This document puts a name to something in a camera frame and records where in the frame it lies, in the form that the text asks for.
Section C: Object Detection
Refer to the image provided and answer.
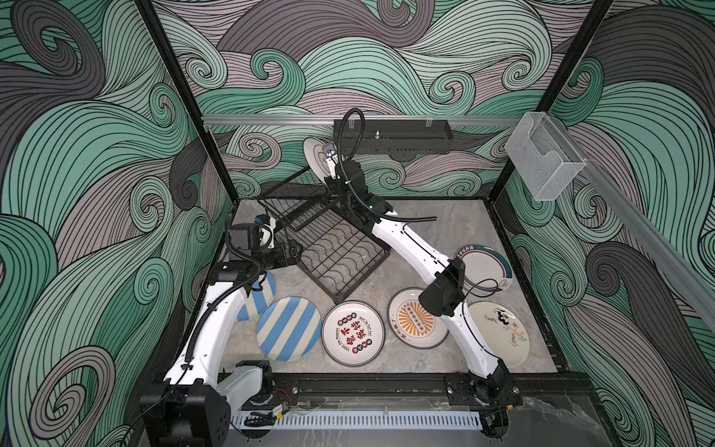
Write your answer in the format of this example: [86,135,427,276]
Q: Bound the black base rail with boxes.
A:
[241,372,593,410]

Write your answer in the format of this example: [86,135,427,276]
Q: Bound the blue striped plate near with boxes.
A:
[256,296,322,362]

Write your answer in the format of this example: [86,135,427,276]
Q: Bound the white slotted cable duct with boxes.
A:
[261,411,482,431]

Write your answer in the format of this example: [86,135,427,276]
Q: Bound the cream plate with drawing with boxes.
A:
[468,301,531,368]

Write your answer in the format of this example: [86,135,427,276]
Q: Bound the black wire dish rack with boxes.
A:
[258,168,390,305]

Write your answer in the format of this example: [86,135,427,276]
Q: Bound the aluminium rail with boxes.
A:
[201,114,521,128]
[552,117,714,329]

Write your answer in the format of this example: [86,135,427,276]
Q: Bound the blue striped plate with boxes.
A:
[256,296,322,362]
[236,272,277,322]

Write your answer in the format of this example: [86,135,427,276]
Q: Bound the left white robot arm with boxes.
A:
[138,214,303,446]

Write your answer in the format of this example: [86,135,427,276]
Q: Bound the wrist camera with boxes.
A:
[255,214,277,249]
[323,143,339,180]

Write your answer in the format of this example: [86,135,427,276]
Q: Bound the green red rimmed plate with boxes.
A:
[456,244,513,291]

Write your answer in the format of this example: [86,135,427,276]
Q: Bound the orange sunburst plate near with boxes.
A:
[388,288,449,349]

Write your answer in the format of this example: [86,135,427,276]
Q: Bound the clear plastic holder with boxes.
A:
[505,112,586,202]

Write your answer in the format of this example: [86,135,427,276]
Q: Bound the aluminium rail right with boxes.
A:
[552,117,714,329]

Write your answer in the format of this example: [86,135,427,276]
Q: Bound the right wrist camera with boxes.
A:
[323,143,339,180]

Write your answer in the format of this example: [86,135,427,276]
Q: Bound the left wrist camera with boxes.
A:
[255,214,277,249]

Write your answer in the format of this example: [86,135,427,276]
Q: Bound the white plate black motif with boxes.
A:
[303,138,335,184]

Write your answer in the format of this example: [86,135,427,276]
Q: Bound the blue striped plate far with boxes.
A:
[236,272,277,322]

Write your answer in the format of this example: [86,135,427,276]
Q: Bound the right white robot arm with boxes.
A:
[325,107,522,408]

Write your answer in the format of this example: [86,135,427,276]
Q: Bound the aluminium rail back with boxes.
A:
[201,114,521,128]

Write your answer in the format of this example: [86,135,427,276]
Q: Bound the black perforated metal tray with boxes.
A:
[333,117,454,156]

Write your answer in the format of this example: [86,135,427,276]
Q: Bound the white plate red characters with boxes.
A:
[321,301,385,367]

